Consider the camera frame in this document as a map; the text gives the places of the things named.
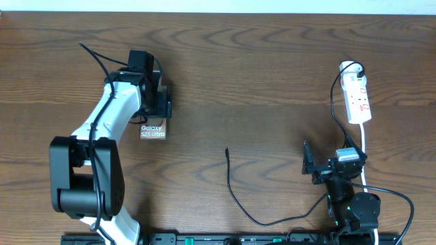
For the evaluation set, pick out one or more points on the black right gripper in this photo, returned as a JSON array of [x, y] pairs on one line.
[[308, 167]]

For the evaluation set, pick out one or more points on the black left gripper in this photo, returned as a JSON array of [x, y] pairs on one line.
[[164, 108]]

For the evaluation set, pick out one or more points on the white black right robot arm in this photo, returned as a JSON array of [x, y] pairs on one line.
[[355, 214]]

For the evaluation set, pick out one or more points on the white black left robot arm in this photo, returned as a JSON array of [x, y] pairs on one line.
[[86, 177]]

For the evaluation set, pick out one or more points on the white power strip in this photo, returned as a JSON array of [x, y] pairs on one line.
[[353, 83]]

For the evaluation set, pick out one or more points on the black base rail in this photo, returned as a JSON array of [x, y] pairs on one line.
[[293, 238]]

